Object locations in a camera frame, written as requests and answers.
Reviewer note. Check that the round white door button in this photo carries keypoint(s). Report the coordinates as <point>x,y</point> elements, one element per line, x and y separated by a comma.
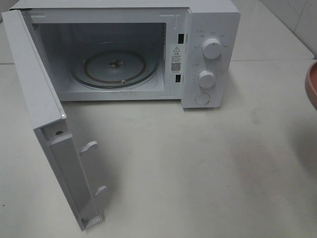
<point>202,99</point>

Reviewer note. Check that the pink round plate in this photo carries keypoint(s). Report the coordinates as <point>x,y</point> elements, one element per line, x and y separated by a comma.
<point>311,84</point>

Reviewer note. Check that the white warning label sticker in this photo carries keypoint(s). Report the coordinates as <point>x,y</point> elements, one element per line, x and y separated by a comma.
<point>176,58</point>

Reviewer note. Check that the upper white power knob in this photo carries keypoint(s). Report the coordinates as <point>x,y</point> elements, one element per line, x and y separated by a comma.
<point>212,47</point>

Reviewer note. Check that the white timer knob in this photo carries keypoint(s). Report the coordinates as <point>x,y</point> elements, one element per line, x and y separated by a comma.
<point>206,79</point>

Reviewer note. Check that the glass microwave turntable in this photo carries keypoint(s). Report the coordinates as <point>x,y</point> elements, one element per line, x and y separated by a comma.
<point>115,65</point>

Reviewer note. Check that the white microwave oven body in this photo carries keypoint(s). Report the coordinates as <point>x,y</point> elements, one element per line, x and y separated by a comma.
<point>70,25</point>

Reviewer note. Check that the white microwave door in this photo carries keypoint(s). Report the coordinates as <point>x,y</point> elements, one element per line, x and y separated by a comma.
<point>48,117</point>

